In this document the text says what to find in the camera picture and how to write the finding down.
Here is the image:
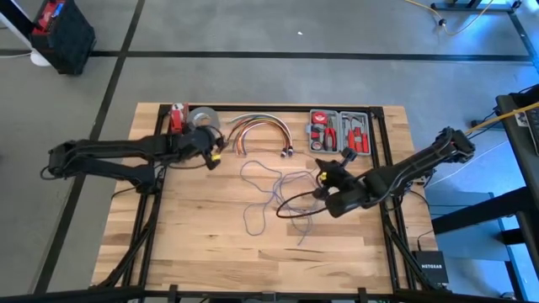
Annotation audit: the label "black crate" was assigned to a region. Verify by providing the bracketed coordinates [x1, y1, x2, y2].
[28, 0, 97, 76]

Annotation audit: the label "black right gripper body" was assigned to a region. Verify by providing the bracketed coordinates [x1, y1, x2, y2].
[313, 151, 360, 199]

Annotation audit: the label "black network switch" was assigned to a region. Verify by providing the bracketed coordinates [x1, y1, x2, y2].
[411, 249, 450, 285]

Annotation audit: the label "white post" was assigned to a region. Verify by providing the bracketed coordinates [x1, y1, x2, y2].
[0, 0, 52, 68]

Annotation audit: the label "yellow cable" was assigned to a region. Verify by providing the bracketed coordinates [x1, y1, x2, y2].
[404, 0, 494, 37]
[465, 100, 539, 136]

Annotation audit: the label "black floor stand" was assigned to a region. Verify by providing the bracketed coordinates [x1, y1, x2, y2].
[430, 0, 523, 13]

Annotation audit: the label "red tape dispenser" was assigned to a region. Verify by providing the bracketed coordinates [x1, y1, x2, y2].
[168, 103, 190, 135]

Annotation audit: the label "red-handled pliers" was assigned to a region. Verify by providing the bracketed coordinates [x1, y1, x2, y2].
[323, 117, 338, 152]

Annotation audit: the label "blue cord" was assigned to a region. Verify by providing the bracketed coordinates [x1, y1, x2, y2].
[238, 151, 323, 247]

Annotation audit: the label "grey duct tape roll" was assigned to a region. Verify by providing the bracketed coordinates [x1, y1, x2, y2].
[187, 106, 221, 131]

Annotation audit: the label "red box on crate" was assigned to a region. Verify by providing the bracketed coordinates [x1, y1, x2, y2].
[32, 0, 65, 35]

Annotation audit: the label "black metal rig frame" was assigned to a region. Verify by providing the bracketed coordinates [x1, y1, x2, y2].
[0, 103, 539, 303]

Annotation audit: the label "bundle of coloured wires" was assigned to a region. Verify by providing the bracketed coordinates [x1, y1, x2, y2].
[227, 112, 295, 159]

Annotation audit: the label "black desk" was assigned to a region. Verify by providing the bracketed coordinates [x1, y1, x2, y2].
[431, 82, 539, 270]

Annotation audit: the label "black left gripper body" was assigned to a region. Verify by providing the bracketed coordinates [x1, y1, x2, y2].
[183, 125, 222, 170]

